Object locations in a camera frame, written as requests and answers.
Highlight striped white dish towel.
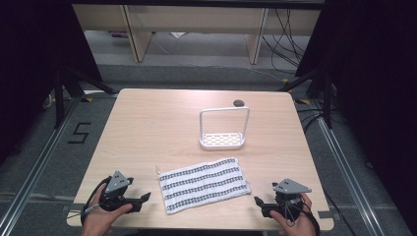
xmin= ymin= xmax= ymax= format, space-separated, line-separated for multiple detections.
xmin=155 ymin=157 xmax=253 ymax=215

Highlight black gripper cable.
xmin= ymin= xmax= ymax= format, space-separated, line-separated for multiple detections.
xmin=283 ymin=196 xmax=321 ymax=236
xmin=80 ymin=175 xmax=113 ymax=226

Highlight bundle of black cables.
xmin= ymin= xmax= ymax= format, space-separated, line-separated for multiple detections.
xmin=261 ymin=8 xmax=311 ymax=74

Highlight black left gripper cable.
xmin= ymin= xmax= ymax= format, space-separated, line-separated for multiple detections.
xmin=80 ymin=175 xmax=113 ymax=226

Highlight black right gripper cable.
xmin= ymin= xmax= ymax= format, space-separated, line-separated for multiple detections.
xmin=283 ymin=196 xmax=321 ymax=236

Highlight white rack with handle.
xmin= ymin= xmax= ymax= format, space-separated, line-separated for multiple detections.
xmin=198 ymin=106 xmax=252 ymax=151

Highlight black metal stand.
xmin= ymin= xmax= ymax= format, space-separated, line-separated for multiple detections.
xmin=52 ymin=64 xmax=116 ymax=130
xmin=278 ymin=65 xmax=334 ymax=130

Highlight black floor cable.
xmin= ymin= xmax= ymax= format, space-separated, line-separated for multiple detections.
xmin=323 ymin=188 xmax=359 ymax=236

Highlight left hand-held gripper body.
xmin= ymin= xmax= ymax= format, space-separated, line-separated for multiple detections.
xmin=98 ymin=170 xmax=136 ymax=212

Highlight aluminium floor rail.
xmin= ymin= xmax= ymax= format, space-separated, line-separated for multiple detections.
xmin=313 ymin=99 xmax=386 ymax=236
xmin=0 ymin=96 xmax=82 ymax=236

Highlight person's left hand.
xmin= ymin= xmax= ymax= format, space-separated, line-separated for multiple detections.
xmin=81 ymin=182 xmax=135 ymax=236

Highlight person's right hand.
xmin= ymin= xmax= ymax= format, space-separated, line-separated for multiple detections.
xmin=268 ymin=192 xmax=318 ymax=236

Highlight black floor cables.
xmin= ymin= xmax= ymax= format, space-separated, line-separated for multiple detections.
xmin=295 ymin=107 xmax=332 ymax=133

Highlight dark curtain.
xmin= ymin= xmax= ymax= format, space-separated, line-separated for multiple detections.
xmin=294 ymin=0 xmax=417 ymax=227
xmin=0 ymin=0 xmax=103 ymax=165

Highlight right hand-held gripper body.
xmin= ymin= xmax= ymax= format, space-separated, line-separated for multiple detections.
xmin=270 ymin=178 xmax=313 ymax=221

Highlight beige wooden desk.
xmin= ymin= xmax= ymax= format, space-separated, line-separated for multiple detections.
xmin=72 ymin=3 xmax=323 ymax=66

